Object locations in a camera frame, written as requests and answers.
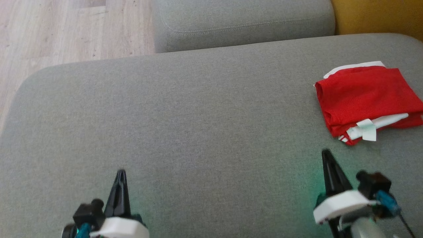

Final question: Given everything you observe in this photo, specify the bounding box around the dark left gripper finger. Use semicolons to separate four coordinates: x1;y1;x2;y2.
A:
104;170;122;218
119;170;132;218

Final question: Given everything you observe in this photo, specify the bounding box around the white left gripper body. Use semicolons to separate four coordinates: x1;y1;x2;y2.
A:
89;214;150;238

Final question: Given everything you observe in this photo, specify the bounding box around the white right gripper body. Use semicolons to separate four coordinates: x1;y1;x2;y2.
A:
313;190;377;225

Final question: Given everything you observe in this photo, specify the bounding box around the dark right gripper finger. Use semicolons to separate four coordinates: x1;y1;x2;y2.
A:
330;157;352;195
322;149;338;196

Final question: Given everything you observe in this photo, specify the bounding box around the red garment with white trim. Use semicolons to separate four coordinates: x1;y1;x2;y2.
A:
314;61;423;146

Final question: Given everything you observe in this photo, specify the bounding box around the large grey sofa chaise cushion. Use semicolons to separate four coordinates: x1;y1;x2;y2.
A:
0;33;423;238

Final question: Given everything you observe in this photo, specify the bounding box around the yellow sofa backrest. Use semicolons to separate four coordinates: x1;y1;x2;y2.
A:
330;0;423;42

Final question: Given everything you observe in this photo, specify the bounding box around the long grey sofa seat cushion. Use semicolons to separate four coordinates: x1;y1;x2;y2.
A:
150;0;336;53

